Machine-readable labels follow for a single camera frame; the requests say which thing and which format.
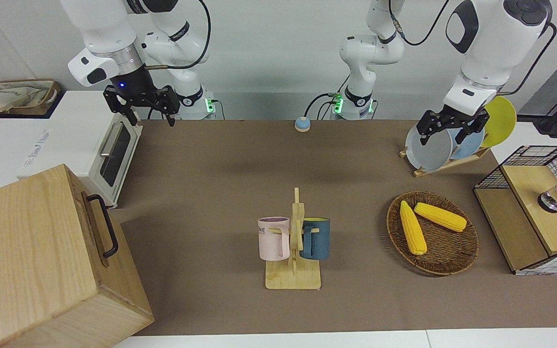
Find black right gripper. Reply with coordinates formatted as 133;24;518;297
103;65;180;127

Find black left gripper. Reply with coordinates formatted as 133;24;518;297
416;102;490;146

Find pink mug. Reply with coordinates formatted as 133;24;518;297
258;217;291;261

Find pale grey plate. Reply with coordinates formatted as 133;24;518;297
405;123;453;171

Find light blue plate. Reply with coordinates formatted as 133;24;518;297
448;127;485;161

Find wooden plate rack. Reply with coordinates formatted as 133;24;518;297
399;145;491;178

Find yellow plate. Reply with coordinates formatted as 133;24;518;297
479;96;517;148

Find brown table mat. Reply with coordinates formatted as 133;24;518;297
109;119;557;336

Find yellow corn cob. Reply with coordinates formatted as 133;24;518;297
400;201;427;256
414;202;467;232

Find white toaster oven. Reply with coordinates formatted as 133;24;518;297
16;91;143;208

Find brown cardboard tray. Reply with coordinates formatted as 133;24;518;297
0;80;61;116

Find brown wicker basket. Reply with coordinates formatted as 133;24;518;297
386;191;479;276

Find beige cloth bag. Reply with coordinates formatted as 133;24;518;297
0;83;49;114

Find dark blue mug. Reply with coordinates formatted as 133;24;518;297
300;217;331;261

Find large wooden box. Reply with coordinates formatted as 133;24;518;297
0;163;155;348

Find wooden mug stand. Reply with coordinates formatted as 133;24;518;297
265;188;322;290

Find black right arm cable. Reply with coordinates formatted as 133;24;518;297
144;0;211;71

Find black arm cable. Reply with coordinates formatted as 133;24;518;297
389;0;557;96
144;0;211;71

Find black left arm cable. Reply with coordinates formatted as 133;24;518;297
389;0;557;96

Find wire grid wooden shelf box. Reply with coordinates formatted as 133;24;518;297
473;145;557;276

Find black box handle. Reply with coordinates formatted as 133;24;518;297
87;194;119;259

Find black left base cable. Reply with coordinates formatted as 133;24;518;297
305;91;344;119

